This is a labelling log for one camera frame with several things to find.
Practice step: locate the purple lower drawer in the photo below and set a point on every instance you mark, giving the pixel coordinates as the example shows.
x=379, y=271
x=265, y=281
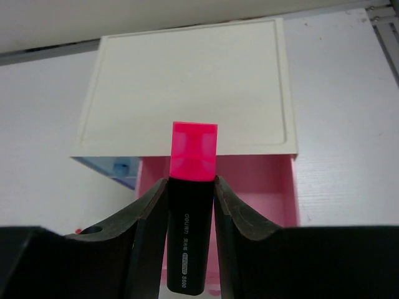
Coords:
x=129, y=182

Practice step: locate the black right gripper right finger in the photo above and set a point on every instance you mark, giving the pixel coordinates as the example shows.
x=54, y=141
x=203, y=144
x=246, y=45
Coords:
x=260, y=259

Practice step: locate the pink drawer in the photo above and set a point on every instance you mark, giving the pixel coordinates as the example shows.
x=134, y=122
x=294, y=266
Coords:
x=266, y=183

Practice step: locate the aluminium rail back edge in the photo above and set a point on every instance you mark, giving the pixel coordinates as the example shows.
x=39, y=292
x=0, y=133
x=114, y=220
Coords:
x=47, y=52

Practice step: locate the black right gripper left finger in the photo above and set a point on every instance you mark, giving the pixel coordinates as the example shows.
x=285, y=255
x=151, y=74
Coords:
x=119, y=257

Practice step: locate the aluminium rail right side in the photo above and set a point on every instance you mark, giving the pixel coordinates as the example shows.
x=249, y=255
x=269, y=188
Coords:
x=384, y=20

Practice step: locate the white mini drawer cabinet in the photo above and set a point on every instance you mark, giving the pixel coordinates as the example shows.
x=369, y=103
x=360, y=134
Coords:
x=234, y=75

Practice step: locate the light blue small drawer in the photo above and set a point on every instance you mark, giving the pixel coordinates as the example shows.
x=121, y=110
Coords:
x=112, y=167

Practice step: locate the pink cap highlighter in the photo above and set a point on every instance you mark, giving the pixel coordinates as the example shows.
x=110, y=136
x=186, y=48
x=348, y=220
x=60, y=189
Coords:
x=190, y=201

